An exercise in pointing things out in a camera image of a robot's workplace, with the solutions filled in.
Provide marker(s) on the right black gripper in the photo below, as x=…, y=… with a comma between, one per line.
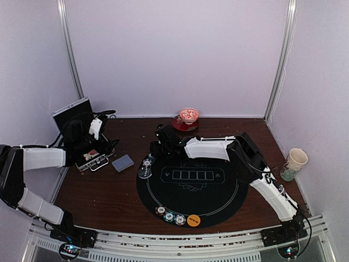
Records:
x=155, y=149

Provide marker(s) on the black round poker mat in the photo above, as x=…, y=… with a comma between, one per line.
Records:
x=205, y=187

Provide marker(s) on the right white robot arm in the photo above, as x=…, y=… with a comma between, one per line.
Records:
x=243, y=153

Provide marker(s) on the orange big blind button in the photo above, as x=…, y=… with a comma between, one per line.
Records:
x=193, y=220

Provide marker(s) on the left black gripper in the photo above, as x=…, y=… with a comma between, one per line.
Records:
x=108, y=147

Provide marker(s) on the grey playing card deck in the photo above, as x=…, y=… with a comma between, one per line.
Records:
x=122, y=163

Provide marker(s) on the blue cream chips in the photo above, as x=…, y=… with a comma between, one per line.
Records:
x=180, y=220
x=147, y=162

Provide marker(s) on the right aluminium frame post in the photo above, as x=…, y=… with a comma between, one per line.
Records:
x=285, y=49

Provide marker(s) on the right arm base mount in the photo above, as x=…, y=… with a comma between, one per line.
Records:
x=283, y=240

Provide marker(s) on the orange black chips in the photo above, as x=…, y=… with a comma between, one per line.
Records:
x=160, y=210

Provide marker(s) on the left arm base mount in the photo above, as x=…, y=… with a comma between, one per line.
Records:
x=71, y=246

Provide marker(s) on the green chips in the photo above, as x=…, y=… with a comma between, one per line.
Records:
x=151, y=156
x=169, y=217

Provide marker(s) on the front aluminium rail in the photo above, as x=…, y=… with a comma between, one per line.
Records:
x=237, y=246

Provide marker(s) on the grey dealer button disc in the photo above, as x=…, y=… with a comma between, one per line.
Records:
x=144, y=173

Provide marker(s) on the red white patterned bowl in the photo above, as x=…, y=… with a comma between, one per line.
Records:
x=189, y=115

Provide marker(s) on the dark red saucer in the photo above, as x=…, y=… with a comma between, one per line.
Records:
x=180, y=125

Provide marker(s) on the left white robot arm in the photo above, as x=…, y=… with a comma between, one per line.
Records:
x=15, y=161

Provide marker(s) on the aluminium poker case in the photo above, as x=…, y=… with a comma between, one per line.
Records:
x=91, y=160

